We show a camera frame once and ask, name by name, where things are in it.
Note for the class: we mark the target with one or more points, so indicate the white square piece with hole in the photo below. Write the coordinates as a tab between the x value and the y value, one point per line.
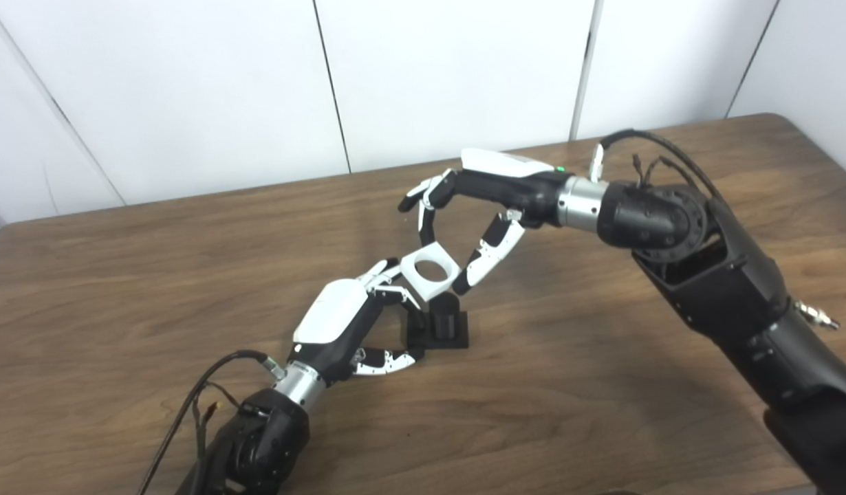
415	275

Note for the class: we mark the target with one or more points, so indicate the black peg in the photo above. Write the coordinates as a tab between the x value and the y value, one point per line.
447	326

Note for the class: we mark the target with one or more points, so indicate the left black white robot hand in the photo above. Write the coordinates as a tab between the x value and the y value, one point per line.
330	316

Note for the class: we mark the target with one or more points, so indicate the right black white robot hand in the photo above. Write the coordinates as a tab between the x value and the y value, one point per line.
512	185

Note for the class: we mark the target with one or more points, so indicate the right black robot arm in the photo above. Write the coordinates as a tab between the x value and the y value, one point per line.
725	289

